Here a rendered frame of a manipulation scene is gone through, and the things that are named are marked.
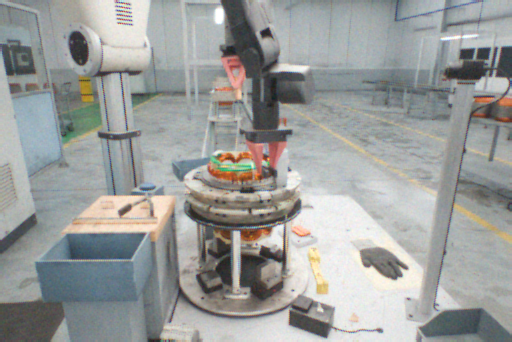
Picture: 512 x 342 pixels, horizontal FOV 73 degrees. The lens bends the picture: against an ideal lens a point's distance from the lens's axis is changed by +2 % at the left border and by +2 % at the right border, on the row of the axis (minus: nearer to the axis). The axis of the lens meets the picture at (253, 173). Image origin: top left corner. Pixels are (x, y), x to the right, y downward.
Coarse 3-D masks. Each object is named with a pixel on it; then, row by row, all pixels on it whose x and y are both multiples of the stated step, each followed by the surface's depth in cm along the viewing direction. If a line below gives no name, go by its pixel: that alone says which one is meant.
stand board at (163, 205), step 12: (96, 204) 83; (120, 204) 83; (156, 204) 83; (168, 204) 83; (84, 216) 77; (96, 216) 77; (108, 216) 77; (120, 216) 77; (132, 216) 77; (144, 216) 77; (168, 216) 81; (72, 228) 71; (84, 228) 71; (96, 228) 71; (108, 228) 71; (120, 228) 71; (132, 228) 71; (144, 228) 71; (156, 228) 71; (156, 240) 71
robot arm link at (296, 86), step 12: (252, 48) 64; (252, 60) 64; (276, 60) 70; (252, 72) 66; (264, 72) 66; (276, 72) 65; (288, 72) 64; (300, 72) 63; (288, 84) 65; (300, 84) 64; (312, 84) 67; (288, 96) 66; (300, 96) 65; (312, 96) 68
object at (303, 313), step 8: (296, 296) 87; (304, 296) 86; (296, 304) 83; (304, 304) 83; (312, 304) 85; (320, 304) 85; (296, 312) 82; (304, 312) 82; (312, 312) 82; (328, 312) 82; (296, 320) 83; (304, 320) 82; (312, 320) 81; (320, 320) 80; (328, 320) 79; (304, 328) 82; (312, 328) 81; (320, 328) 80; (328, 328) 80; (320, 336) 81
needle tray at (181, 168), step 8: (184, 160) 122; (192, 160) 123; (200, 160) 124; (208, 160) 125; (176, 168) 115; (184, 168) 122; (192, 168) 113; (176, 176) 117; (184, 176) 112; (208, 232) 124
